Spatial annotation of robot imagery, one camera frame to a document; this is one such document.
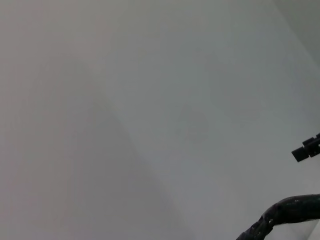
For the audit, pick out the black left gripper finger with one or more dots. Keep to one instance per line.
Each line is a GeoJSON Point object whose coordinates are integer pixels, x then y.
{"type": "Point", "coordinates": [306, 150]}

